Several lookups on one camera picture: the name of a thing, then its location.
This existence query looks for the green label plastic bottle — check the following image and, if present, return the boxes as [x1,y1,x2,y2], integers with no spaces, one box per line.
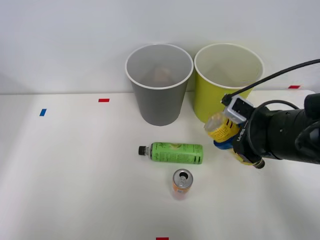
[138,141,204,165]

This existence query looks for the orange drink can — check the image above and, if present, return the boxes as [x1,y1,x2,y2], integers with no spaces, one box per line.
[171,168,194,201]

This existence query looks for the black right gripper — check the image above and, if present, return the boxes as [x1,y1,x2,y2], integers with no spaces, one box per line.
[212,109,270,164]

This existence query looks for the yellow label plastic bottle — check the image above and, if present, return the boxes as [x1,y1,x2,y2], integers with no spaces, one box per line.
[203,111,253,166]

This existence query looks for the grey plastic waste bin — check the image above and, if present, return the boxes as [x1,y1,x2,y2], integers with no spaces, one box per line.
[124,43,195,127]

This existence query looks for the yellow-green plastic waste bin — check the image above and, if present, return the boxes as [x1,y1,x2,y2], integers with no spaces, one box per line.
[193,42,265,124]

